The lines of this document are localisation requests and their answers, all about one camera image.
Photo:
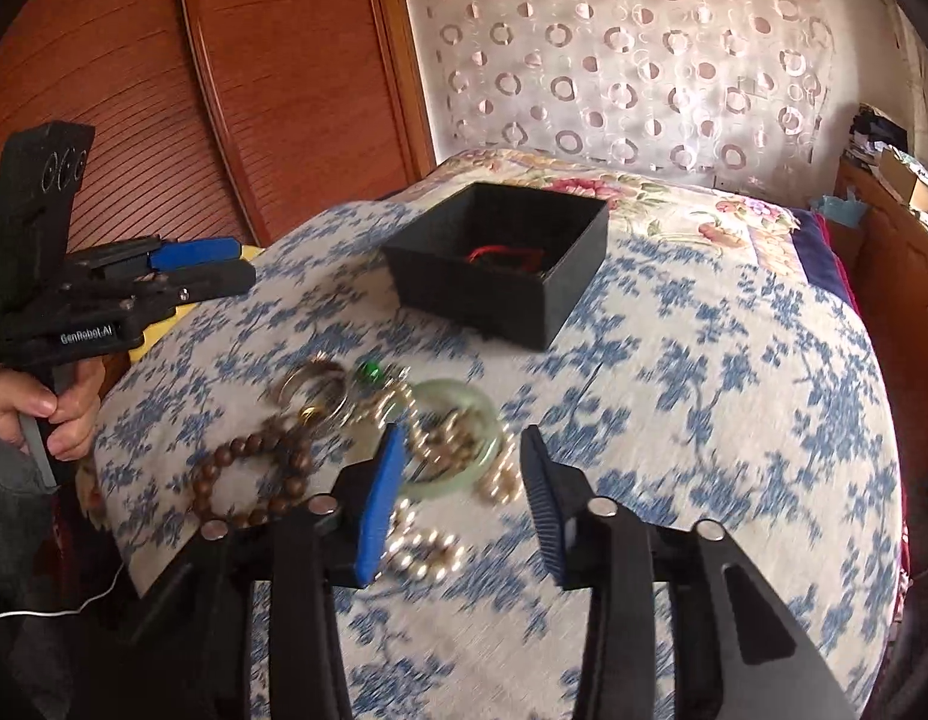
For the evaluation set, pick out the person's left hand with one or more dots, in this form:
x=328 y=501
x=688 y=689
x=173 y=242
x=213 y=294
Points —
x=66 y=412

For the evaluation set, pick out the pink floral quilt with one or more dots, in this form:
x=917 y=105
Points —
x=659 y=195

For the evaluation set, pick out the black jewelry box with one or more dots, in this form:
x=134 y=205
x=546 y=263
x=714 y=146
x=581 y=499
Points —
x=509 y=292

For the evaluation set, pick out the green gem pendant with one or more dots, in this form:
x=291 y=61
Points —
x=371 y=372

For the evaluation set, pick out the light blue plastic bag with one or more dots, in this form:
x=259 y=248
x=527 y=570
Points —
x=839 y=210

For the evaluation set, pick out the pale green jade bangle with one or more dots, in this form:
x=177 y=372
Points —
x=485 y=409

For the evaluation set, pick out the blue floral blanket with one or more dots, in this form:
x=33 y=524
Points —
x=734 y=427

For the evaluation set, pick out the wooden slatted wardrobe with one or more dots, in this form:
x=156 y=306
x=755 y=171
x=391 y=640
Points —
x=284 y=90

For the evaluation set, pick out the long wooden cabinet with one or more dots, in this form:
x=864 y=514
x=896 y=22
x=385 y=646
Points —
x=907 y=277

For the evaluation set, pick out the navy blue blanket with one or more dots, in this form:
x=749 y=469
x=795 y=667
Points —
x=824 y=255

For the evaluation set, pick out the patterned window curtain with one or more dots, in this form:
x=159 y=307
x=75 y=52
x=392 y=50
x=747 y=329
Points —
x=914 y=67

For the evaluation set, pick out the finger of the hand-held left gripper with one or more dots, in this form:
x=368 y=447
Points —
x=198 y=251
x=220 y=281

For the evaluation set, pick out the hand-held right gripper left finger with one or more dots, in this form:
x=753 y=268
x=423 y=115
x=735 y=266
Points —
x=380 y=499

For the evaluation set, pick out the cardboard box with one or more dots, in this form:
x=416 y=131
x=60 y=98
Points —
x=914 y=176

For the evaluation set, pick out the circle patterned wall cloth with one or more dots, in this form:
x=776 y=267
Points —
x=621 y=52

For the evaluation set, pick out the pile of dark clothes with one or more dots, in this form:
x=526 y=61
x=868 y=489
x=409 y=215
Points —
x=877 y=135

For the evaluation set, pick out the person's grey clothing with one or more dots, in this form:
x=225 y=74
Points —
x=14 y=525

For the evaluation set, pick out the silver bangle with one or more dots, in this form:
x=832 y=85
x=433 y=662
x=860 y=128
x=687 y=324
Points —
x=293 y=384

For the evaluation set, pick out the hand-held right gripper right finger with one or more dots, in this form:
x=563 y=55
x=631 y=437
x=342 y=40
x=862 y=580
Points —
x=543 y=510

